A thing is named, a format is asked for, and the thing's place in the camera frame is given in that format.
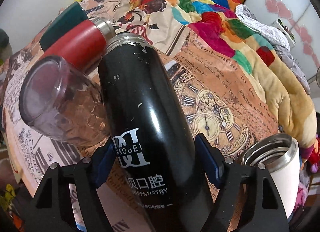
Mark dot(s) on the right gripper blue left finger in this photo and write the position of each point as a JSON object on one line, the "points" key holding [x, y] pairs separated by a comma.
{"points": [[51, 207]]}

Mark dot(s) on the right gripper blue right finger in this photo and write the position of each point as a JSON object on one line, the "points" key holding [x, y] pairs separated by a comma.
{"points": [[263, 209]]}

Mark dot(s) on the black thermos bottle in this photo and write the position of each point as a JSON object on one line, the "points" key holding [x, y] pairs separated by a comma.
{"points": [[151, 137]]}

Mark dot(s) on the clear glass cup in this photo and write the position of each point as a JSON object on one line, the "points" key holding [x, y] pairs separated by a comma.
{"points": [[62, 103]]}

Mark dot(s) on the dark green cup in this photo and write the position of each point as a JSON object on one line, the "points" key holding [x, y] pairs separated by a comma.
{"points": [[67, 20]]}

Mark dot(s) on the white thermos bottle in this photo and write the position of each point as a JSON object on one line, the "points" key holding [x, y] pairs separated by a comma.
{"points": [[280, 155]]}

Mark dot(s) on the newspaper print tablecloth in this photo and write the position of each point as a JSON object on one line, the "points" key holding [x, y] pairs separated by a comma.
{"points": [[213, 90]]}

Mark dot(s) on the white grey crumpled cloth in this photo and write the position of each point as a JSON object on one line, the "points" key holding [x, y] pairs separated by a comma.
{"points": [[276, 38]]}

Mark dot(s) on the red thermos bottle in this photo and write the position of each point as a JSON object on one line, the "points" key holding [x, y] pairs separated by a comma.
{"points": [[84, 45]]}

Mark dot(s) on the white small cabinet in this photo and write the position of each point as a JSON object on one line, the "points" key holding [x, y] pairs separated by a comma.
{"points": [[286, 32]]}

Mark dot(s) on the colourful patchwork blanket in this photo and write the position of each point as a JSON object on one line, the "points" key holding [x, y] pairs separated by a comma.
{"points": [[216, 23]]}

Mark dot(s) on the frosted sliding wardrobe doors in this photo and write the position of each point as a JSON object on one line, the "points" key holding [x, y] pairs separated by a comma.
{"points": [[302, 19]]}

